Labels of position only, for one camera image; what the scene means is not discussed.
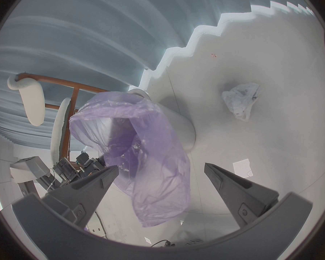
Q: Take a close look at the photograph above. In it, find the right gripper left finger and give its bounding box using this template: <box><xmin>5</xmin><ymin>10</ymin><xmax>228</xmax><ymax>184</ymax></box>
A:
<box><xmin>45</xmin><ymin>165</ymin><xmax>119</xmax><ymax>229</ymax></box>

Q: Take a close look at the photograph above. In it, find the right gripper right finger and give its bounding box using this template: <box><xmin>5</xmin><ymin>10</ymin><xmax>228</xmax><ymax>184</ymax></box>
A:
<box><xmin>204</xmin><ymin>163</ymin><xmax>279</xmax><ymax>229</ymax></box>

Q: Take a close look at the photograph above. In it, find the purple plastic bag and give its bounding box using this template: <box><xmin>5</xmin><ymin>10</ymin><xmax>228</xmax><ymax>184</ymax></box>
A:
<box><xmin>69</xmin><ymin>91</ymin><xmax>191</xmax><ymax>228</ymax></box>

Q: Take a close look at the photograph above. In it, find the white trash bin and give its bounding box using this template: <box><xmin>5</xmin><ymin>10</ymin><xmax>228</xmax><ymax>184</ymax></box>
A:
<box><xmin>127</xmin><ymin>88</ymin><xmax>197</xmax><ymax>152</ymax></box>

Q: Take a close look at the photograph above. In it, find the white wooden-legged chair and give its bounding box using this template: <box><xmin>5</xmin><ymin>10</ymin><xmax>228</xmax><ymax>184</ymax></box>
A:
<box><xmin>7</xmin><ymin>73</ymin><xmax>105</xmax><ymax>170</ymax></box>

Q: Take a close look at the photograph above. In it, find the crumpled white paper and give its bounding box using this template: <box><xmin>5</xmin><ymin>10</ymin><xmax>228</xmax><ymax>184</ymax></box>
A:
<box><xmin>222</xmin><ymin>82</ymin><xmax>262</xmax><ymax>122</ymax></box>

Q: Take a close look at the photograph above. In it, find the pale blue curtain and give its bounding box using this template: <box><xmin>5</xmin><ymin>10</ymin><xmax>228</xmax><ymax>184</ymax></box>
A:
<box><xmin>0</xmin><ymin>0</ymin><xmax>316</xmax><ymax>146</ymax></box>

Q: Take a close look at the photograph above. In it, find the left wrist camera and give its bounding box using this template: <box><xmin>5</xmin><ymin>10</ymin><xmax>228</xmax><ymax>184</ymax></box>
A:
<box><xmin>76</xmin><ymin>152</ymin><xmax>90</xmax><ymax>168</ymax></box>

